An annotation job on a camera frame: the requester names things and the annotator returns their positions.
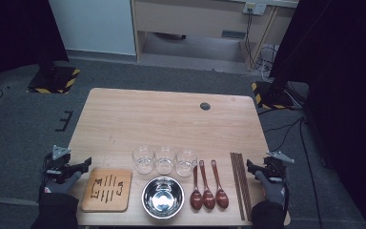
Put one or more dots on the black stand base hazard tape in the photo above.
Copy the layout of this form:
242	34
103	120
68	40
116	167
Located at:
276	97
52	81

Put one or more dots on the stainless steel bowl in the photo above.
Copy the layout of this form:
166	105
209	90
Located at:
162	197

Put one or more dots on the clear glass cup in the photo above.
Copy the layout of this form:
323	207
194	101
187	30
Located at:
186	163
143	160
165	160

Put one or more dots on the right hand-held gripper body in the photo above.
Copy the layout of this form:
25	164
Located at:
274	170

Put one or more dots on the person's left hand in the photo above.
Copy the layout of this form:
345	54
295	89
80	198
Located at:
60	188

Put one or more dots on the round grey table grommet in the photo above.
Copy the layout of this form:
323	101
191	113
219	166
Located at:
205	106

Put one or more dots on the bundle of striped chopsticks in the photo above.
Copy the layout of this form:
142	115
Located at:
240	181

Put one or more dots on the white wall power outlet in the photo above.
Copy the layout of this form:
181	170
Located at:
259	9

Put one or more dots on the slotted wooden trivet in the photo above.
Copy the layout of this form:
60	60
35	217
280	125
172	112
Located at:
106	203

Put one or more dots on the white cabinet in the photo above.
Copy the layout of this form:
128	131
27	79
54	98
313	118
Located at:
92	25

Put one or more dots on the dark curtain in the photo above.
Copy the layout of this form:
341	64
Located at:
12	31
346	95

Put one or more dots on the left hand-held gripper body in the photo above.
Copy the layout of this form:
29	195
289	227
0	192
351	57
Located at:
58	167

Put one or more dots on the dark red wooden spoon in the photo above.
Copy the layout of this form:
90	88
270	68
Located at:
208	199
221	198
196	200

